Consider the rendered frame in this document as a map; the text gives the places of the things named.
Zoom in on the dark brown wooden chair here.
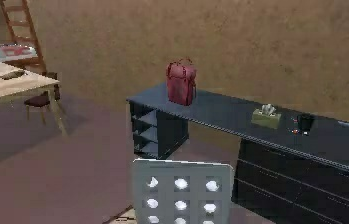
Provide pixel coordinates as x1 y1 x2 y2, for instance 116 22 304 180
23 71 66 126

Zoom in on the brown and tan wallet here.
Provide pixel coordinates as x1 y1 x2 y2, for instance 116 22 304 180
0 69 27 81

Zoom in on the bed with colourful cover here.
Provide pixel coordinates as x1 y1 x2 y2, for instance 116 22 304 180
0 44 38 66

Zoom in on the green tissue box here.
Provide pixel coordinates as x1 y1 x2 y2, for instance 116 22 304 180
251 103 282 130

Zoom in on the light wooden table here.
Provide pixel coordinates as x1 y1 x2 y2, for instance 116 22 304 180
0 61 69 138

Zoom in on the brown wooden ladder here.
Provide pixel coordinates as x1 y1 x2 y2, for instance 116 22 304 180
0 0 48 75

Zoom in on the black desk with shelves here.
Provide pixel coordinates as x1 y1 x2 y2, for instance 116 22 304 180
126 82 349 224

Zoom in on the red backpack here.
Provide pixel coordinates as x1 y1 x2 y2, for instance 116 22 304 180
165 57 198 107

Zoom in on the black cup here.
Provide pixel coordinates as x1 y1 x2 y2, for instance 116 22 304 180
296 113 316 133

